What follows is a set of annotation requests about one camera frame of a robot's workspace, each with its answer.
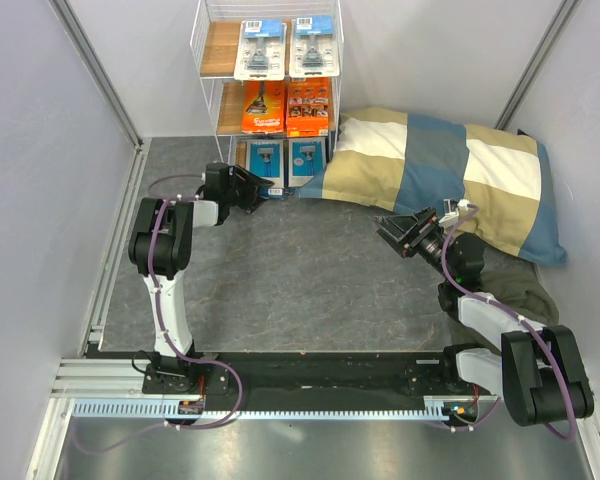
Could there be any aluminium frame post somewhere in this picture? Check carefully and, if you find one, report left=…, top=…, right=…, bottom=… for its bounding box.
left=495, top=0, right=582, bottom=130
left=49, top=0, right=143, bottom=150

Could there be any middle wooden shelf board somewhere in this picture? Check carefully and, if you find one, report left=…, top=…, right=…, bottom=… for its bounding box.
left=216, top=79, right=336, bottom=137

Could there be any left aluminium frame post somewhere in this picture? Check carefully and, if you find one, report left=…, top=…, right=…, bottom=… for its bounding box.
left=49, top=0, right=143, bottom=150

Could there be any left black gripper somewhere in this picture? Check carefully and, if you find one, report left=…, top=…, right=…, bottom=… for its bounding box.
left=225, top=165, right=275, bottom=215

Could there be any clear blister razor pack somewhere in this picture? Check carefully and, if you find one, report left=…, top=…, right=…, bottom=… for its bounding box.
left=289, top=15, right=340, bottom=79
left=233, top=19, right=287, bottom=81

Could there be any orange Gillette Fusion box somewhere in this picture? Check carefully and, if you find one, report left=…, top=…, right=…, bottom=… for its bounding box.
left=241, top=80, right=286, bottom=135

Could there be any blue beige checkered pillow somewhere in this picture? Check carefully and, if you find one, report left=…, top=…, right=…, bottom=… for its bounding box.
left=297, top=107, right=567, bottom=267

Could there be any olive green cloth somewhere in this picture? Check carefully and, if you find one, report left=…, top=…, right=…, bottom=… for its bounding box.
left=478, top=269, right=560, bottom=326

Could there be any grey slotted cable duct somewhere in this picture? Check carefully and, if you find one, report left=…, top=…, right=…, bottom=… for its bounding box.
left=73, top=398, right=477, bottom=421

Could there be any right aluminium frame post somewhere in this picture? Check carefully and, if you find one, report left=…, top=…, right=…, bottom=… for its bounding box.
left=495, top=0, right=582, bottom=130

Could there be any top wooden shelf board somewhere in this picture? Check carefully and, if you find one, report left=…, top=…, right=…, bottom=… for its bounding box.
left=198, top=18, right=342, bottom=79

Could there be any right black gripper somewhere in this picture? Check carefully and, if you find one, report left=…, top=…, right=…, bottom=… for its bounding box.
left=372, top=205, right=455, bottom=280

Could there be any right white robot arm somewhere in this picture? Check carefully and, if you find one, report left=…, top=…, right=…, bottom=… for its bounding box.
left=374, top=199, right=594, bottom=439

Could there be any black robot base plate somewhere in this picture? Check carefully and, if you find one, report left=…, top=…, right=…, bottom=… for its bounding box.
left=142, top=349, right=488, bottom=410

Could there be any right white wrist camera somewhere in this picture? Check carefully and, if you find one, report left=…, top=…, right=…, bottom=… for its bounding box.
left=438, top=199, right=477, bottom=228

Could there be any blue razor box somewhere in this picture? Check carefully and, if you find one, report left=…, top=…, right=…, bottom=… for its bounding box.
left=287, top=137, right=326, bottom=189
left=245, top=139, right=285, bottom=199

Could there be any orange razor box back-side up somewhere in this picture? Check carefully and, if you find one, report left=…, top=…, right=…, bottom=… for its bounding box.
left=285, top=78, right=331, bottom=138

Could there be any white wire shelf unit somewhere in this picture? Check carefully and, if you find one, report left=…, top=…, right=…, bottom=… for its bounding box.
left=190, top=1, right=344, bottom=198

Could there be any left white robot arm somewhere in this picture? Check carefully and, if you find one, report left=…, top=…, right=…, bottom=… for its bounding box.
left=128, top=163, right=274, bottom=393

